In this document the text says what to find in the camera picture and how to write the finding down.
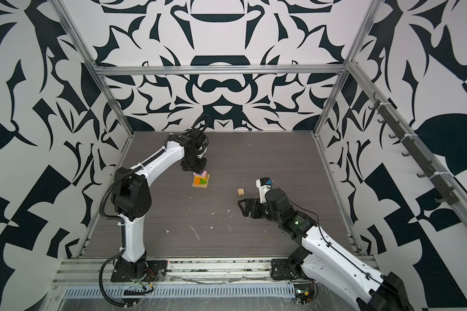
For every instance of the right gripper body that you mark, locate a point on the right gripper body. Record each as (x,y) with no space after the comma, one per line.
(261,210)

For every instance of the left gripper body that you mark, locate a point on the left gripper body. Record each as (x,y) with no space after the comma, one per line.
(196,164)

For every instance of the pink wood block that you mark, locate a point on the pink wood block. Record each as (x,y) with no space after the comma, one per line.
(203,174)

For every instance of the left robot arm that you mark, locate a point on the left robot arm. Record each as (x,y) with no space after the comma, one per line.
(128,198)

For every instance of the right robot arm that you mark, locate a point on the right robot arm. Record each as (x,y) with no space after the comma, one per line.
(322,260)

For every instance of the black hook rack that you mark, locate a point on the black hook rack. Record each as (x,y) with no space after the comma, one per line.
(415,149)

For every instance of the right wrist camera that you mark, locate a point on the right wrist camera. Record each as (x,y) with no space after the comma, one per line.
(263,185)

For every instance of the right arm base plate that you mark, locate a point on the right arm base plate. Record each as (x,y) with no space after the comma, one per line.
(287,269)

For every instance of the aluminium front rail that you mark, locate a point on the aluminium front rail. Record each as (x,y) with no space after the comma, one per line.
(186,278)

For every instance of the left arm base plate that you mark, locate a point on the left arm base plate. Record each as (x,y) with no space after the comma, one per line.
(145,271)

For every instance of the aluminium frame crossbar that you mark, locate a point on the aluminium frame crossbar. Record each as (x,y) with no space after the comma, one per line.
(217,70)

